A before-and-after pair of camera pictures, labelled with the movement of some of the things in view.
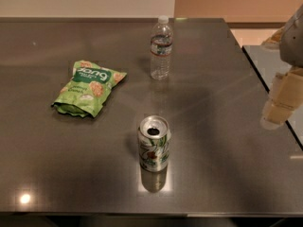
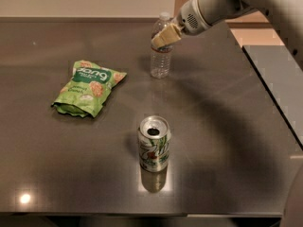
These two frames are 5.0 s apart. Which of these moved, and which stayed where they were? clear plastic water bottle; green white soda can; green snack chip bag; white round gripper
Moved: white round gripper
Stayed: clear plastic water bottle; green snack chip bag; green white soda can
